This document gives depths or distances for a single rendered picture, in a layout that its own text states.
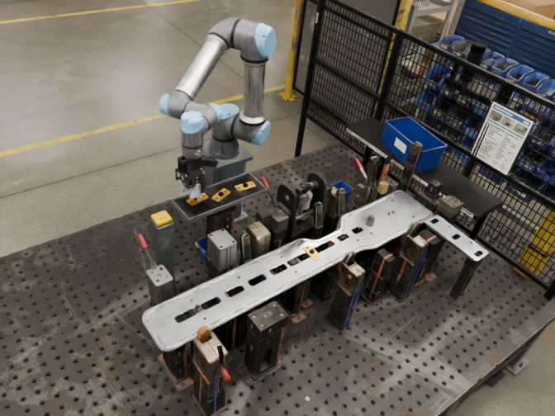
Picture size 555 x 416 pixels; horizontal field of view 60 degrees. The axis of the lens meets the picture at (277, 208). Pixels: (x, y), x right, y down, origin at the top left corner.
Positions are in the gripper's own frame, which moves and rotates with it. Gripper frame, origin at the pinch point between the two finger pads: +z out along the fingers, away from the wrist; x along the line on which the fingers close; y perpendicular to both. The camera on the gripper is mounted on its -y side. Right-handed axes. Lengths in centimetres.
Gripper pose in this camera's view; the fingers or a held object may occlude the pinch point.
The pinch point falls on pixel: (197, 196)
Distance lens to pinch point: 186.3
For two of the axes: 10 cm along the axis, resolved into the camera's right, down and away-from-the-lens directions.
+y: -7.0, 4.1, -5.9
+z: -1.0, 7.6, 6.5
